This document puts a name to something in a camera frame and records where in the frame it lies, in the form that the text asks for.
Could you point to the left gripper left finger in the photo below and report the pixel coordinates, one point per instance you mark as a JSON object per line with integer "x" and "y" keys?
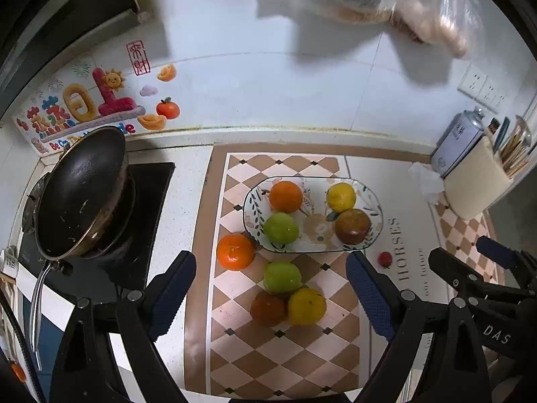
{"x": 147, "y": 315}

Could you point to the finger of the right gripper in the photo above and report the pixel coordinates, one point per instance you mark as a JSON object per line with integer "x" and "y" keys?
{"x": 459, "y": 275}
{"x": 521, "y": 264}

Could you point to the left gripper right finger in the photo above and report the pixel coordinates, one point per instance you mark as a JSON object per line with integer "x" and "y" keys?
{"x": 396, "y": 315}

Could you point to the red cherry tomato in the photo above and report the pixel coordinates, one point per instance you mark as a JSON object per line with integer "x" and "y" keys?
{"x": 385, "y": 259}

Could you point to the yellow lemon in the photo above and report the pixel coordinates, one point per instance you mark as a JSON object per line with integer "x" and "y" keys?
{"x": 341, "y": 197}
{"x": 306, "y": 307}

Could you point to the orange tangerine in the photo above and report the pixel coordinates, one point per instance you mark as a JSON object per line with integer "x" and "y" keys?
{"x": 235, "y": 252}

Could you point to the green apple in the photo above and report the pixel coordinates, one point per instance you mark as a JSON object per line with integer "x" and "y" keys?
{"x": 281, "y": 228}
{"x": 282, "y": 278}

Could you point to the dark orange fruit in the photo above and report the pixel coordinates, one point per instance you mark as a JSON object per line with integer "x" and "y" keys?
{"x": 268, "y": 310}

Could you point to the checkered kitchen mat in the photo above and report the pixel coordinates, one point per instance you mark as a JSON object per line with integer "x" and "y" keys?
{"x": 227, "y": 354}

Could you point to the black gas stove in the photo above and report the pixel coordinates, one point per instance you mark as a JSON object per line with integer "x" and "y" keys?
{"x": 119, "y": 262}

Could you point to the cream utensil holder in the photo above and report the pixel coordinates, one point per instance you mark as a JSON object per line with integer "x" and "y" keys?
{"x": 476, "y": 182}

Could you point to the dark red apple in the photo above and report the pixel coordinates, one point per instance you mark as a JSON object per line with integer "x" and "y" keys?
{"x": 352, "y": 226}

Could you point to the white crumpled tissue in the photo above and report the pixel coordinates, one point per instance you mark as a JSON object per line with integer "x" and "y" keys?
{"x": 429, "y": 183}

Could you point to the patterned oval fruit plate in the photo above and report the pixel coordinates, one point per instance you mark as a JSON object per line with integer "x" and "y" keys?
{"x": 315, "y": 219}

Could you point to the yellow lemon in plate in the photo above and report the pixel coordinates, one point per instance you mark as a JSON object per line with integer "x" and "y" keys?
{"x": 341, "y": 197}

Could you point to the black frying pan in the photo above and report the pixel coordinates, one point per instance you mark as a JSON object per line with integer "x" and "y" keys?
{"x": 76, "y": 205}

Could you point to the silver spray can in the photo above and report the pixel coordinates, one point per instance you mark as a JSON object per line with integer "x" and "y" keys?
{"x": 458, "y": 139}

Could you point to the green apple in plate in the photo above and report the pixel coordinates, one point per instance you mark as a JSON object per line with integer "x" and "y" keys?
{"x": 281, "y": 228}

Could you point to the orange in plate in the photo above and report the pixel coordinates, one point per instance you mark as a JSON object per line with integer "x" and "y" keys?
{"x": 286, "y": 197}

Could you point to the plastic bag with eggs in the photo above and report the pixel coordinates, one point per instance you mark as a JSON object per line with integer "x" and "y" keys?
{"x": 454, "y": 25}

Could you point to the black range hood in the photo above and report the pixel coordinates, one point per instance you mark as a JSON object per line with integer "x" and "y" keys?
{"x": 40, "y": 36}

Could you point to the white wall socket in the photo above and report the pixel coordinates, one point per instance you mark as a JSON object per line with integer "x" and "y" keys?
{"x": 483, "y": 89}

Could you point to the colourful wall sticker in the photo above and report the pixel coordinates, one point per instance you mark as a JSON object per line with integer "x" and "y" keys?
{"x": 121, "y": 86}

